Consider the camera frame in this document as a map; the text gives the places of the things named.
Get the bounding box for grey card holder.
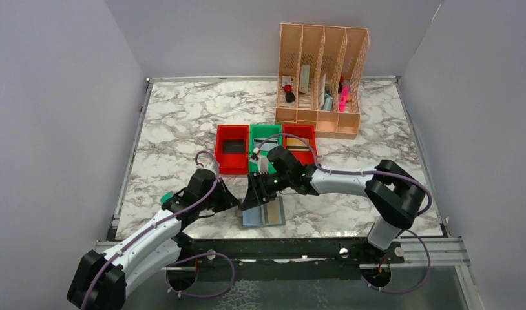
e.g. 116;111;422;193
242;197;286;228

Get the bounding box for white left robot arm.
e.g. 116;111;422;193
67;169;241;309

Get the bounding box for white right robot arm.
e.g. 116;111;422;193
241;146;432;251

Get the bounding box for gold striped card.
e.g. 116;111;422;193
286;138;311;152

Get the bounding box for silver striped card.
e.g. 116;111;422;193
252;137;282;152

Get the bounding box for black card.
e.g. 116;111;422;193
222;139;246;154

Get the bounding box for teal eraser block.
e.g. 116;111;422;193
160;192;173;205

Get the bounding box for red plastic bin right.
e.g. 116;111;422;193
282;125;317;165

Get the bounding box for red plastic bin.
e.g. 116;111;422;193
214;125;249;175
282;125;317;165

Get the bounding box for red plastic bin left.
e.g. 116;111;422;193
214;125;249;175

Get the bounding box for red black marker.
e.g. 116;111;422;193
283;84;296;103

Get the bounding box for teal pen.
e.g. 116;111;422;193
321;92;333;112

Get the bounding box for white red box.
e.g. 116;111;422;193
299;65;311;94

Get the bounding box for pink highlighter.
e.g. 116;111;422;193
338;84;350;112

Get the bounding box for peach desk organizer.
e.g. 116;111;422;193
275;23;370;140

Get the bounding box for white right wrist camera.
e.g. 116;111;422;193
249;147;269;173

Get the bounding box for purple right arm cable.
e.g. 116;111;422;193
252;133;434;296

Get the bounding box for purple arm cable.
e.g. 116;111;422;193
252;133;434;296
79;150;237;310

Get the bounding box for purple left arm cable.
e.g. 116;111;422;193
79;150;237;310

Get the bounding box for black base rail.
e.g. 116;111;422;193
164;237;404;285

